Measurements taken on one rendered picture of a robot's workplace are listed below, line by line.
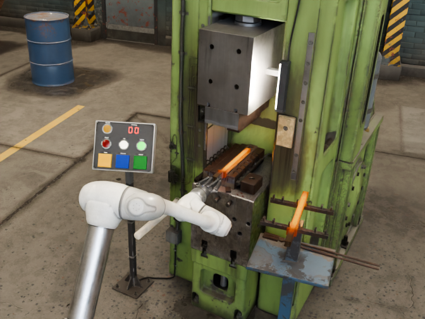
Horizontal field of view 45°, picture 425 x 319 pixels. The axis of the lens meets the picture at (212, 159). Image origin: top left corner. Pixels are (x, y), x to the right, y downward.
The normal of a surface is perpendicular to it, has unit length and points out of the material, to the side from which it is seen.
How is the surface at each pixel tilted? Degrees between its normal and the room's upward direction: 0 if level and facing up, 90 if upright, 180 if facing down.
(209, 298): 90
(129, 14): 90
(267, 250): 0
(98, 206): 61
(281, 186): 90
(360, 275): 0
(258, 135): 90
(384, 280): 0
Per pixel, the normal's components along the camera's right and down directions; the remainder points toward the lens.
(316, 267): 0.04, -0.89
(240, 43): -0.47, 0.39
